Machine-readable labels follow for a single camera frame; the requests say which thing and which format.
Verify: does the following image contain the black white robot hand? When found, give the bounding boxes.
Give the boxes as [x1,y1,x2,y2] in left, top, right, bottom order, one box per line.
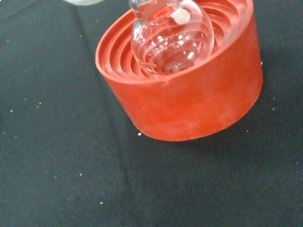
[62,0,106,6]

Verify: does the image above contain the black bench cloth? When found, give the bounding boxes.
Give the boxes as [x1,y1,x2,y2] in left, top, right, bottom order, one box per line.
[0,0,303,227]

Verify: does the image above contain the red flask support ring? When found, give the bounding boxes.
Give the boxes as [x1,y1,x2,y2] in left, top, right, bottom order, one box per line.
[95,0,264,142]

